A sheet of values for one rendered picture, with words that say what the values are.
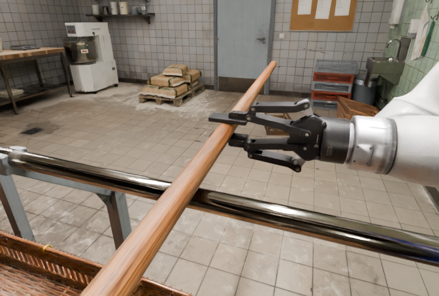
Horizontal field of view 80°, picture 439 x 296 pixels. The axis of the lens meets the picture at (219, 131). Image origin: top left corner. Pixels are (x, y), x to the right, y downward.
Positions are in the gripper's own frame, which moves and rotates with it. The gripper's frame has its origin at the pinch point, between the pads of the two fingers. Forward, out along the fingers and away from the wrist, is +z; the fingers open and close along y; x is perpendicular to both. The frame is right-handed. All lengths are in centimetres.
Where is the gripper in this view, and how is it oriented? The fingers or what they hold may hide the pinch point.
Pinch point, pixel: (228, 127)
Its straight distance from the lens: 48.9
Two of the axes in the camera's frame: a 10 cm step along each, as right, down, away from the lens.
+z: -9.5, -1.2, 2.8
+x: 3.0, -3.8, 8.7
